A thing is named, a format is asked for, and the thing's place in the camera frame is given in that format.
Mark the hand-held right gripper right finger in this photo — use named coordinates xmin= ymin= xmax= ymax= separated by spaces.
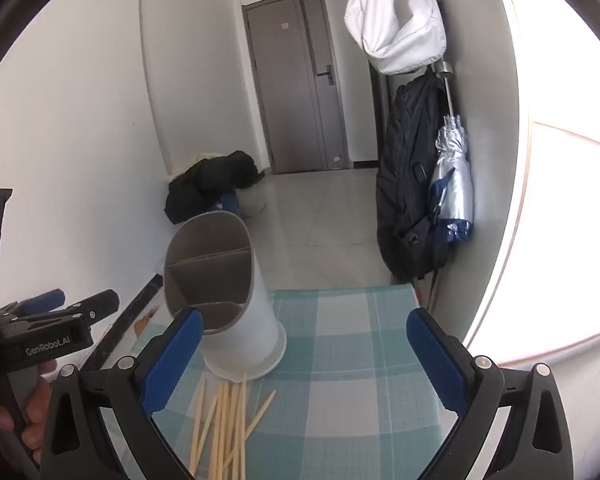
xmin=406 ymin=307 xmax=576 ymax=480

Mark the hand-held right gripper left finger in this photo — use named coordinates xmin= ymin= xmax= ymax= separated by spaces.
xmin=40 ymin=307 xmax=204 ymax=480

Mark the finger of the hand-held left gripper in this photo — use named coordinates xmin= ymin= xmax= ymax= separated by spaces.
xmin=2 ymin=289 xmax=121 ymax=333
xmin=0 ymin=288 xmax=66 ymax=318

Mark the pile of wooden chopsticks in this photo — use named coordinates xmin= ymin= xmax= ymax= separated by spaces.
xmin=189 ymin=379 xmax=277 ymax=480

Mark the grey divided utensil holder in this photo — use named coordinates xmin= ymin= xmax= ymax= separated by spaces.
xmin=162 ymin=211 xmax=287 ymax=378

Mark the person's left hand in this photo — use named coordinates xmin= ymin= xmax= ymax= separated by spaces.
xmin=0 ymin=360 xmax=57 ymax=463

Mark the teal plaid tablecloth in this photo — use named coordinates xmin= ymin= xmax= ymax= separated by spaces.
xmin=130 ymin=285 xmax=443 ymax=480

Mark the cream cloth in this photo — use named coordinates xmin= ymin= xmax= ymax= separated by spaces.
xmin=169 ymin=151 xmax=226 ymax=181

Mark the black jacket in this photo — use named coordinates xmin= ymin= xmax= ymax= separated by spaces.
xmin=165 ymin=150 xmax=261 ymax=223

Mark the blue cardboard box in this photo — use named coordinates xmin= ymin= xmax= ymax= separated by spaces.
xmin=212 ymin=190 xmax=241 ymax=216

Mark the white bag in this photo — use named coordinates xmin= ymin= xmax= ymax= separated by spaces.
xmin=237 ymin=192 xmax=267 ymax=218

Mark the bright white door panel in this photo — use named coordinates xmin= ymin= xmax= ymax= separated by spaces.
xmin=490 ymin=0 xmax=600 ymax=391

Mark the silver folded umbrella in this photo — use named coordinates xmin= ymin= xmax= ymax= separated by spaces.
xmin=427 ymin=60 xmax=476 ymax=246

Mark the black backpack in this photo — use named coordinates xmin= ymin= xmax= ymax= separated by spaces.
xmin=376 ymin=74 xmax=455 ymax=283

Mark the grey door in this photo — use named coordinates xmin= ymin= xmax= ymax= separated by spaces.
xmin=242 ymin=0 xmax=351 ymax=176

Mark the white hanging garment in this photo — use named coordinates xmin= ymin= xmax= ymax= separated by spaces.
xmin=344 ymin=0 xmax=447 ymax=76

